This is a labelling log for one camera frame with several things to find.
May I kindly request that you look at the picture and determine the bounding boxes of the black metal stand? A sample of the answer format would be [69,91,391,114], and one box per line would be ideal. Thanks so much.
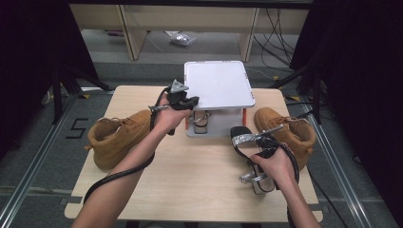
[268,60,323,125]
[51,63,116,125]

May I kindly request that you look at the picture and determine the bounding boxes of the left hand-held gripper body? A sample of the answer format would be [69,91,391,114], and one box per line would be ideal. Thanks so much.
[165,79,193,112]

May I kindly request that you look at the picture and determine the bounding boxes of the right hand-held gripper black cable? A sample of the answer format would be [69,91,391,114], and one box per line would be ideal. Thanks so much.
[278,142,301,185]

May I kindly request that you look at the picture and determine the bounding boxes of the person's right hand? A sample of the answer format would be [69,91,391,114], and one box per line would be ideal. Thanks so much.
[249,142,298,188]

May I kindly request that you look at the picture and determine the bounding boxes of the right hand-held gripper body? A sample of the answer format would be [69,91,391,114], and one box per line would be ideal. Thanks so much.
[253,123,286,160]

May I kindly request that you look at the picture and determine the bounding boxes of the person's left hand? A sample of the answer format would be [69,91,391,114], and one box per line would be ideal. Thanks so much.
[153,94,194,137]

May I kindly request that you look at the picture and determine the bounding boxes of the black floor cable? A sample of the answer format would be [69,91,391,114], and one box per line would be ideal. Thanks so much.
[307,172,350,228]

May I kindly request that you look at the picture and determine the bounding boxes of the black curtain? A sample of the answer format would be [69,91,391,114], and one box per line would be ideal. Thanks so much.
[289,0,403,220]
[0,0,100,157]

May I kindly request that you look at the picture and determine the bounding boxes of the beige wooden desk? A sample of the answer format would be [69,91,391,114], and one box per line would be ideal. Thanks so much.
[68,2,311,63]

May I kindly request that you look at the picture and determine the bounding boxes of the aluminium floor rail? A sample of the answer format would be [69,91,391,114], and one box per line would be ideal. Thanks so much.
[299,95,373,228]
[0,94,81,228]

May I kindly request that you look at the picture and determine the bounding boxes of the white two-tier shoe rack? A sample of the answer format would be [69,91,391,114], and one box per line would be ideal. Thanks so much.
[183,60,257,139]

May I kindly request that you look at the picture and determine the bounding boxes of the tan suede boot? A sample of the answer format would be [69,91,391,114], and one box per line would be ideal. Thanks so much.
[84,108,157,171]
[253,106,317,172]

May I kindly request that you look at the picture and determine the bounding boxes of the black glitter strap sandal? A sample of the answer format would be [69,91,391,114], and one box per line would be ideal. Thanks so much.
[229,125,286,196]
[188,110,212,136]

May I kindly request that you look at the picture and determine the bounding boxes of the bundle of black cables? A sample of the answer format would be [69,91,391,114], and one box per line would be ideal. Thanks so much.
[252,8,297,68]

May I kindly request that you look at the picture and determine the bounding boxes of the clear plastic bag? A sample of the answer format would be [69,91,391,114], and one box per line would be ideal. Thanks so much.
[169,31,198,48]

